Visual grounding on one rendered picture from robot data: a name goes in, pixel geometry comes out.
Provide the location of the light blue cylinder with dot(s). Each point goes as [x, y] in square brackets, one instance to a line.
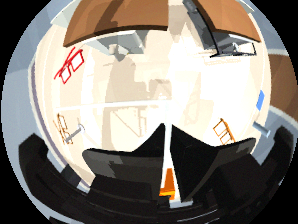
[261, 129]

